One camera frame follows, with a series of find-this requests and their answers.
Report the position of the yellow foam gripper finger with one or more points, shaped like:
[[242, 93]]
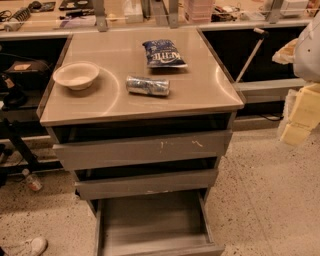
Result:
[[301, 114]]

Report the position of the grey bottom drawer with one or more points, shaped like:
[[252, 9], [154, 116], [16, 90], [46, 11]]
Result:
[[167, 224]]

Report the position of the grey drawer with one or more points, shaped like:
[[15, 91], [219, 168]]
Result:
[[141, 150], [146, 184], [167, 224]]

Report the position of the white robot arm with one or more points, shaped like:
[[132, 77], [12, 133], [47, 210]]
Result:
[[303, 53]]

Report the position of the grey middle drawer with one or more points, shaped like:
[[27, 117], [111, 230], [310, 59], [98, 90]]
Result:
[[146, 184]]

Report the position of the grey drawer cabinet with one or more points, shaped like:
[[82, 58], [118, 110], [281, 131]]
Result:
[[201, 98]]

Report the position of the grey top drawer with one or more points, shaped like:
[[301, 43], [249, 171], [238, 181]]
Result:
[[141, 150]]

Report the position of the white stick with black tip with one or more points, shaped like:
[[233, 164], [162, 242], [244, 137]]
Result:
[[263, 35]]

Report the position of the white device on bench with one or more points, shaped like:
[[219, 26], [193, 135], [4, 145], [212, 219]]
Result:
[[293, 7]]

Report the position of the pink stacked containers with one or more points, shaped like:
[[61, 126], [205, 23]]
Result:
[[198, 11]]

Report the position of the blue chip bag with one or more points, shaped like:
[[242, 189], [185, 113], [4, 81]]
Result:
[[163, 53]]

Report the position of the silver crushed can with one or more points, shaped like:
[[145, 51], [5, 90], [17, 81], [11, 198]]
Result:
[[148, 86]]

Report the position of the white bowl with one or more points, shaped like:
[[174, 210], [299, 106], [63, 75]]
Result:
[[76, 75]]

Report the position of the plastic water bottle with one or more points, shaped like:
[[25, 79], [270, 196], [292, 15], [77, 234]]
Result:
[[32, 180]]

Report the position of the black bag under bench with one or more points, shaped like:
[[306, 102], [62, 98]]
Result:
[[30, 75]]

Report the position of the white sneaker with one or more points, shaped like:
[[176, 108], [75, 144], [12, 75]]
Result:
[[31, 247]]

